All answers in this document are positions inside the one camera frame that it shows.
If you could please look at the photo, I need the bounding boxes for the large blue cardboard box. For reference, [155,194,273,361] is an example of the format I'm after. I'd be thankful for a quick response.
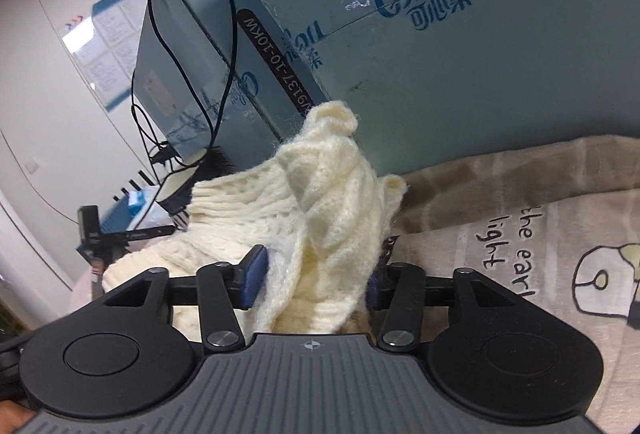
[262,0,639,174]

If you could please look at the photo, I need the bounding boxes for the small blue cardboard box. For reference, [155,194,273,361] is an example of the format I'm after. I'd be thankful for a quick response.
[134,0,326,170]

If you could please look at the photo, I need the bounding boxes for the person right hand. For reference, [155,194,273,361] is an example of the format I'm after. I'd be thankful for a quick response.
[0,400,35,434]

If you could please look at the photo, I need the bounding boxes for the black cable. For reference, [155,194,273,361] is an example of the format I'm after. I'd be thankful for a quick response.
[129,0,239,175]

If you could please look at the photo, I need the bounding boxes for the beige cartoon print bedsheet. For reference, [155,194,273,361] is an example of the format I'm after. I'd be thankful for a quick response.
[387,135,639,433]

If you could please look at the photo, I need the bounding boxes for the blue wall poster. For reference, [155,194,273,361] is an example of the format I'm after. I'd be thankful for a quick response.
[61,0,146,111]

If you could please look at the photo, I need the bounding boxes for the cream knitted sweater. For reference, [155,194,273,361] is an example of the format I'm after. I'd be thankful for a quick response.
[103,102,407,336]

